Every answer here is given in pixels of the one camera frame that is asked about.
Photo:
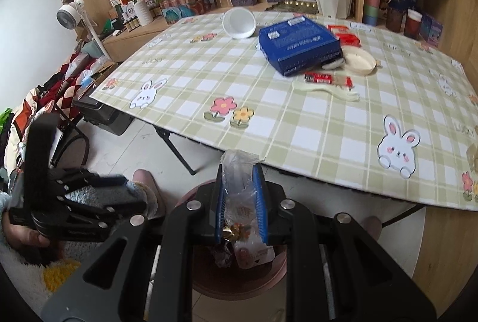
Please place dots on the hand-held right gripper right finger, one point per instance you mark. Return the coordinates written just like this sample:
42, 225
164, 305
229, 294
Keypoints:
260, 210

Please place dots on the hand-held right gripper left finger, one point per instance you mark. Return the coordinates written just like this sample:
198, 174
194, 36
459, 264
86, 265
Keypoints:
220, 210

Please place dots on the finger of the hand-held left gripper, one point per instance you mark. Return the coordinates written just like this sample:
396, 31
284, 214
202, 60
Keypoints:
89, 178
93, 213

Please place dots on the gold foil wrapper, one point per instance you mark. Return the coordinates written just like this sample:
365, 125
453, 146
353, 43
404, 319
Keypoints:
231, 232

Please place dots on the clear plastic wrapper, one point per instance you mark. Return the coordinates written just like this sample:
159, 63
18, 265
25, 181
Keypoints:
241, 176

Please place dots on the blue carton box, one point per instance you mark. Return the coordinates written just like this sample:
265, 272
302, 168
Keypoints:
298, 43

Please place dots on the white paper cup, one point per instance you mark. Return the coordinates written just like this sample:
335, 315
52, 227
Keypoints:
239, 23

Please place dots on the person's left hand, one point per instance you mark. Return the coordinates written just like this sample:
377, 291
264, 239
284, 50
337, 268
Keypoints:
22, 234

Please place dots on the blue fuzzy pajama leg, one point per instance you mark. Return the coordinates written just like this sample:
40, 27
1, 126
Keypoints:
97, 195

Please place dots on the black metal chair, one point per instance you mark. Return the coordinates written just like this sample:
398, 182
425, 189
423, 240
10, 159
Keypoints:
80, 142

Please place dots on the pink slipper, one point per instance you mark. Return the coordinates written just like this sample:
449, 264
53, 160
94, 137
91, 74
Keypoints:
371, 228
149, 191

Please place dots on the black plastic case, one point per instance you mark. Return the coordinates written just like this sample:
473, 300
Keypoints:
104, 116

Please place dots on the red argyle blanket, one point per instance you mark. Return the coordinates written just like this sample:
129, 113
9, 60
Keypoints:
67, 82

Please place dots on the white yellow shaggy rug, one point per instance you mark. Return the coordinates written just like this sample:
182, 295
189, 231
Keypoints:
37, 281

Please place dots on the brown cardboard box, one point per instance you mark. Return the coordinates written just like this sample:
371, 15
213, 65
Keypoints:
103, 71

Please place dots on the cream plastic spork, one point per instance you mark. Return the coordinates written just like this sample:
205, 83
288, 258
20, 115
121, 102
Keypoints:
325, 92

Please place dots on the white desk fan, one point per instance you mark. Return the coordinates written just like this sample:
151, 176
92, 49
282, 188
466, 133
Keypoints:
69, 13

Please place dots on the low wooden cabinet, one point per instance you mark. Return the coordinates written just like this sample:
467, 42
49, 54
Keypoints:
127, 41

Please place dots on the red chopstick packet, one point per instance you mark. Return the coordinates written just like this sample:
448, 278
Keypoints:
328, 79

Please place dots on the row of small bottles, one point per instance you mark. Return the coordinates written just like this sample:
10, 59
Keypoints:
130, 25

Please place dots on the white ribbed vase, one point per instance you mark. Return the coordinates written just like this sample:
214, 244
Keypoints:
143, 12

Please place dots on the cream round lid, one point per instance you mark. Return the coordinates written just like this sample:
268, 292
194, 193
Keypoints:
359, 60

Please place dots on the red cigarette pack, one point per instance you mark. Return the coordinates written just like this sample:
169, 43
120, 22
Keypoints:
345, 36

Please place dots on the colourful tin planter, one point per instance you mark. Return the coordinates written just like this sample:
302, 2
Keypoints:
186, 6

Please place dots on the green gold leaf tray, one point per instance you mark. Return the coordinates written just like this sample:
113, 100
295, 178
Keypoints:
291, 7

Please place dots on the large clear plastic scrap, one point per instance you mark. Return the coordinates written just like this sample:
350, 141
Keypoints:
473, 157

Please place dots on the brown plastic cup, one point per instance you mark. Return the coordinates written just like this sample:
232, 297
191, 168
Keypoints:
395, 20

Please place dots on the red drink cup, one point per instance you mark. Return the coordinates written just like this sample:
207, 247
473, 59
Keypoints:
412, 25

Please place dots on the small purple box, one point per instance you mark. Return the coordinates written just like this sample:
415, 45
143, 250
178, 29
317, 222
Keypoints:
432, 29

